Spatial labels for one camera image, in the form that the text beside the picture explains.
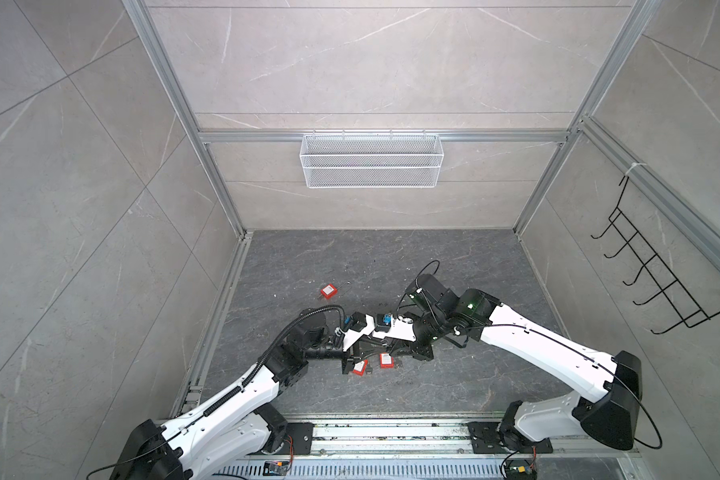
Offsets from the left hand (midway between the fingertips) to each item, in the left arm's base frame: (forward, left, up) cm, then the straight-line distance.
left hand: (384, 343), depth 69 cm
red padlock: (+27, +16, -19) cm, 36 cm away
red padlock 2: (+1, +6, -18) cm, 19 cm away
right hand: (+1, -2, -2) cm, 3 cm away
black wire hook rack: (+11, -64, +12) cm, 66 cm away
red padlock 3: (+2, -2, -19) cm, 19 cm away
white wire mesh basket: (+61, 0, +10) cm, 62 cm away
